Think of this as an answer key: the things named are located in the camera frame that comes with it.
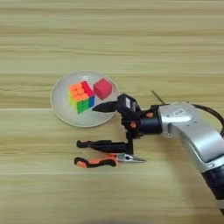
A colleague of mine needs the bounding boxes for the multicolour Rubik's cube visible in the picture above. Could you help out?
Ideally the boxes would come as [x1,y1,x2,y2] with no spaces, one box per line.
[66,80,96,115]

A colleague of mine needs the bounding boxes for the round white plate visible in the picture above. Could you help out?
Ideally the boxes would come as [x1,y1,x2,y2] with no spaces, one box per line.
[49,70,122,129]

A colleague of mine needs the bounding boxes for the black box with white label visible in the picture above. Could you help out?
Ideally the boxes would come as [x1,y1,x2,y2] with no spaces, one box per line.
[115,93,142,116]

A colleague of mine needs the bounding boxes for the orange and black pliers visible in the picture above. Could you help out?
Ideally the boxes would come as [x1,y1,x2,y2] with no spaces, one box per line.
[73,139,147,169]

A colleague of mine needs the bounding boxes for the red foam cube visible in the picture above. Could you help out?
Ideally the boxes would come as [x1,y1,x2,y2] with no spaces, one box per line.
[93,77,114,101]

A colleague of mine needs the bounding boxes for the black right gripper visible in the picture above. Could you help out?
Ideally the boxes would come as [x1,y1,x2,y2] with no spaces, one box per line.
[87,100,163,156]

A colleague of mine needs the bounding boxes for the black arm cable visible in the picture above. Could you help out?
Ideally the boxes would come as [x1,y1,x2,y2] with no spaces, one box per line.
[191,103,224,138]

